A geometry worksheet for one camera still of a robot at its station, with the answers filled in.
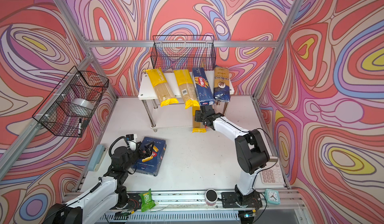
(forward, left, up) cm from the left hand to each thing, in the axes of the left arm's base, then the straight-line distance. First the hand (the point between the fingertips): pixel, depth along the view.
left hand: (149, 142), depth 85 cm
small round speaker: (-27, -34, -4) cm, 44 cm away
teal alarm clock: (-26, -65, -7) cm, 70 cm away
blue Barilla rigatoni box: (-13, -2, -2) cm, 13 cm away
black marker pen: (0, +30, +17) cm, 35 cm away
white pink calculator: (-17, -68, -8) cm, 71 cm away
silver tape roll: (+6, +28, +24) cm, 38 cm away
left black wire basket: (+8, +37, +21) cm, 43 cm away
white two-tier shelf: (+19, -9, 0) cm, 21 cm away
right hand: (+17, -31, +2) cm, 35 cm away
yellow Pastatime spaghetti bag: (+10, -28, +1) cm, 30 cm away
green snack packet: (-29, -3, -7) cm, 30 cm away
